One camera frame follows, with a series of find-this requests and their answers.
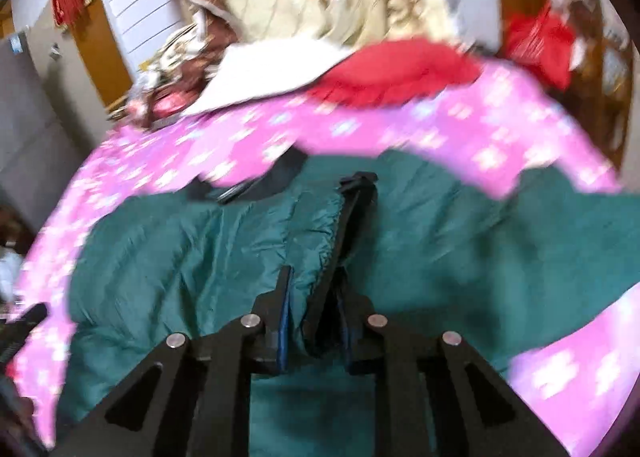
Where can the red ruffled pillow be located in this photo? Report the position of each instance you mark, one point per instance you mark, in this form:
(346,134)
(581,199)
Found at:
(400,72)

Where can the grey refrigerator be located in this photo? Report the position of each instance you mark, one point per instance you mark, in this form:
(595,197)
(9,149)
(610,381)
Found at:
(30,137)

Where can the white slatted headboard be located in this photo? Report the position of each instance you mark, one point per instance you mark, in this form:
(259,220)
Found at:
(130,2)

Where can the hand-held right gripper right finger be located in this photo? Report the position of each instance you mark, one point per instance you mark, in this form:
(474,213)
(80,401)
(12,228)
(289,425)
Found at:
(345,332)

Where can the wooden door frame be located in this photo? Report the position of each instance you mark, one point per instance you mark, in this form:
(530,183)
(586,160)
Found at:
(102,62)

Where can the dark green down jacket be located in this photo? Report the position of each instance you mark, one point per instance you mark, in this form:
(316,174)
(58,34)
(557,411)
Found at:
(175,262)

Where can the red shopping bag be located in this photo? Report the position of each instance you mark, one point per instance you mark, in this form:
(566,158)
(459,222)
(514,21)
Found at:
(540,47)

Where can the pink floral bedsheet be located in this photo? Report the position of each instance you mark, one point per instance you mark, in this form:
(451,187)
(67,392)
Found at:
(450,127)

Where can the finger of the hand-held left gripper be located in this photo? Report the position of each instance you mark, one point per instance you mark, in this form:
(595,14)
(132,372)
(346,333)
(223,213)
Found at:
(32,317)

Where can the white pillow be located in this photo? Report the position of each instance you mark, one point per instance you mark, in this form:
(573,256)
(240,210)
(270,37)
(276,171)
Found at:
(260,77)

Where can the brown floral cloth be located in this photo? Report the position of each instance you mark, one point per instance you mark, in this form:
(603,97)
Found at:
(200,42)

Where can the wooden shelf unit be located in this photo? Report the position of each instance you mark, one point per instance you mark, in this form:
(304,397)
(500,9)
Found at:
(612,87)

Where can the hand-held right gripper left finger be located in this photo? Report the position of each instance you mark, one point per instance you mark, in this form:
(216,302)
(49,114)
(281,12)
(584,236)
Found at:
(283,332)

